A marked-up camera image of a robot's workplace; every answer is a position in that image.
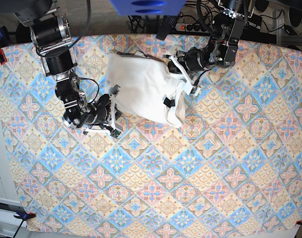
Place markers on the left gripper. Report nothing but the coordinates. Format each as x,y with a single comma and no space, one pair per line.
194,60

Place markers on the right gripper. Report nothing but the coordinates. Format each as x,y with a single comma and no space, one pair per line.
101,115

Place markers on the white printed T-shirt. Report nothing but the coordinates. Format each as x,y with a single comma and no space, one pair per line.
147,88

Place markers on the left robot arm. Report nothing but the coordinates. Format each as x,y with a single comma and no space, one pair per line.
225,31

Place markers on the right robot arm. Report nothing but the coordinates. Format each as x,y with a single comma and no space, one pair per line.
52,40

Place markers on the black power strip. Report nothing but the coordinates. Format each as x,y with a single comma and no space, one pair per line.
190,29

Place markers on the patterned tablecloth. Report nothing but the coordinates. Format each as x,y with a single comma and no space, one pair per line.
233,169

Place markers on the blue orange clamp lower left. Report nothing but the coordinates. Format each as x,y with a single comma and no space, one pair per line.
23,216

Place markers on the blue orange clamp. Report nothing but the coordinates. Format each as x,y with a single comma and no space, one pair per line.
3,41
23,216

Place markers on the white cabinet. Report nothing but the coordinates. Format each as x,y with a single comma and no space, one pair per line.
9,201

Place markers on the blue orange clamp upper left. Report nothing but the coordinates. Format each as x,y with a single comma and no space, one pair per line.
3,41

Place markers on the black brush-like bracket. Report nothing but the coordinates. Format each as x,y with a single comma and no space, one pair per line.
168,23

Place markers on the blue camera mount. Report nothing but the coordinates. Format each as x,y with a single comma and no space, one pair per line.
148,7

